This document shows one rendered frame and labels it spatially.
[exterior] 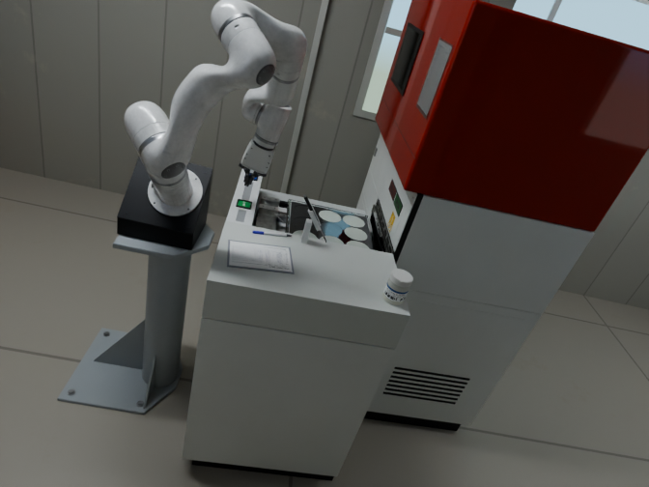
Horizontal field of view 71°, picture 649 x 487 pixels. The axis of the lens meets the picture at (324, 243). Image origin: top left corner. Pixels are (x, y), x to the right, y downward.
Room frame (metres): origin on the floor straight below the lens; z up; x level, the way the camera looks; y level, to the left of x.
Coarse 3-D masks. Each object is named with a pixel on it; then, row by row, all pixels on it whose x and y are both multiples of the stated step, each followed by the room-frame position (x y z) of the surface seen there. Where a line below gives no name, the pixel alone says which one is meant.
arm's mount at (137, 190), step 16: (144, 176) 1.44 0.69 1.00; (208, 176) 1.51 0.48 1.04; (128, 192) 1.38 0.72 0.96; (144, 192) 1.39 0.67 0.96; (208, 192) 1.50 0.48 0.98; (128, 208) 1.34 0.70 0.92; (144, 208) 1.35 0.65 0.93; (128, 224) 1.31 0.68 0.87; (144, 224) 1.32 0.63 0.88; (160, 224) 1.33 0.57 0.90; (176, 224) 1.34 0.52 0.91; (192, 224) 1.36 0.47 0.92; (160, 240) 1.32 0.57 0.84; (176, 240) 1.33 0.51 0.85; (192, 240) 1.34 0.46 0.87
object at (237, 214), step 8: (240, 176) 1.76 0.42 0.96; (240, 184) 1.69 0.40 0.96; (256, 184) 1.73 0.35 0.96; (240, 192) 1.61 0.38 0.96; (248, 192) 1.64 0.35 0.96; (256, 192) 1.65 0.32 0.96; (232, 200) 1.54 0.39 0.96; (248, 200) 1.58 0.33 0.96; (256, 200) 1.59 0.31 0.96; (232, 208) 1.47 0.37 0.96; (240, 208) 1.49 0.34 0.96; (232, 216) 1.41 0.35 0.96; (240, 216) 1.44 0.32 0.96; (248, 216) 1.45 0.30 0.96; (248, 224) 1.39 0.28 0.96
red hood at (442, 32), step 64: (448, 0) 1.71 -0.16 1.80; (448, 64) 1.48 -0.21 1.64; (512, 64) 1.50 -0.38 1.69; (576, 64) 1.53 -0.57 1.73; (640, 64) 1.56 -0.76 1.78; (384, 128) 2.00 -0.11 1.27; (448, 128) 1.48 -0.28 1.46; (512, 128) 1.51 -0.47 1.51; (576, 128) 1.55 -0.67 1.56; (640, 128) 1.58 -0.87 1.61; (448, 192) 1.49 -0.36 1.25; (512, 192) 1.53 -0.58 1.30; (576, 192) 1.57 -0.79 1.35
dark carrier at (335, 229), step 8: (296, 208) 1.74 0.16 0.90; (304, 208) 1.76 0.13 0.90; (320, 208) 1.80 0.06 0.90; (296, 216) 1.66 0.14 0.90; (304, 216) 1.68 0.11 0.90; (320, 216) 1.72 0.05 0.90; (360, 216) 1.83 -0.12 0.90; (296, 224) 1.60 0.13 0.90; (304, 224) 1.62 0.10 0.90; (312, 224) 1.64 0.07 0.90; (328, 224) 1.68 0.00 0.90; (336, 224) 1.70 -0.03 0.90; (344, 224) 1.72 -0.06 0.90; (312, 232) 1.57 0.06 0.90; (320, 232) 1.59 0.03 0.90; (328, 232) 1.61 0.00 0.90; (336, 232) 1.63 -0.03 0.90; (344, 232) 1.65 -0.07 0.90; (368, 232) 1.71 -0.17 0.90; (344, 240) 1.59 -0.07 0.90; (352, 240) 1.61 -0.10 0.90; (368, 240) 1.64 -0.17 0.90
